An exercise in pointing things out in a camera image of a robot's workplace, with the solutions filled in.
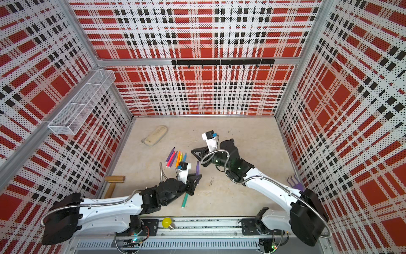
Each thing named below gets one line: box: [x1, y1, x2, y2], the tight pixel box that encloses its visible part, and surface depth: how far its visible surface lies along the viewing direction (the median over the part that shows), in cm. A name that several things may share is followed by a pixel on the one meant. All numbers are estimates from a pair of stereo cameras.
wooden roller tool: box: [104, 175, 126, 199], surface depth 90 cm
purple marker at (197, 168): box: [196, 160, 200, 176], surface depth 75 cm
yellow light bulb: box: [161, 216, 174, 231], surface depth 75 cm
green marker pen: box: [181, 192, 189, 209], surface depth 82 cm
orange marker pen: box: [175, 150, 182, 168], surface depth 100 cm
